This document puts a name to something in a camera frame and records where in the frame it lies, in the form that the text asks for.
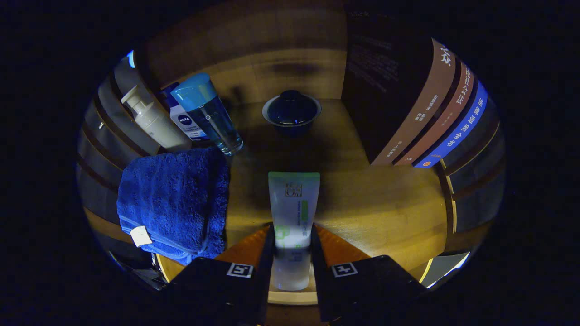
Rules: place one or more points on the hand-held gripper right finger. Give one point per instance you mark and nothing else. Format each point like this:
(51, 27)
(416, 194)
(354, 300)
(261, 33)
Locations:
(318, 280)

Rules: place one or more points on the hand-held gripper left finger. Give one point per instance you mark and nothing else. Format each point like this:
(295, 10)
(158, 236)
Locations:
(266, 280)

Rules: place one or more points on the white and green tube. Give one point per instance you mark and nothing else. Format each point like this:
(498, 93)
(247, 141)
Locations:
(293, 203)

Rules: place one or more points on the wooden countertop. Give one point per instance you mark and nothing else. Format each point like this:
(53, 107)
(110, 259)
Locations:
(385, 203)

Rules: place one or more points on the wooden cabinet with slatted sides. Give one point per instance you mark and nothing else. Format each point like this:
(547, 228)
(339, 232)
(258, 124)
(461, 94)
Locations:
(272, 59)

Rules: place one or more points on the folded blue towel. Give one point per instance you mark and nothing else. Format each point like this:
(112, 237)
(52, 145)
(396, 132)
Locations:
(172, 199)

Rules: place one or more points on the blue lidded teacup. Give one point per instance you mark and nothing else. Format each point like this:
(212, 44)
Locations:
(291, 111)

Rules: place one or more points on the clear teal capped bottle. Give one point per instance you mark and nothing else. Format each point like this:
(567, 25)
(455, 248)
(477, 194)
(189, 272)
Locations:
(208, 113)

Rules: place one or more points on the white bottle with blue cap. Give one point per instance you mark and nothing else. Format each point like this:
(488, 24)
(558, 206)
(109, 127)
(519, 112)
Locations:
(186, 122)

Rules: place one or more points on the white pump bottle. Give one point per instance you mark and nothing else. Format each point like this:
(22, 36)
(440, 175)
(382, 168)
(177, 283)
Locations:
(156, 122)

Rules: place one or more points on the dark brown book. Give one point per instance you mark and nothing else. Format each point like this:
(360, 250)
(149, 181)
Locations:
(385, 90)

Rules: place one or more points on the blue book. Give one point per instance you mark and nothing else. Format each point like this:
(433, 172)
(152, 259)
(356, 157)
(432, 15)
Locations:
(457, 131)

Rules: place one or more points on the reddish brown book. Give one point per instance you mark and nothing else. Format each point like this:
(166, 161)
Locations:
(446, 120)

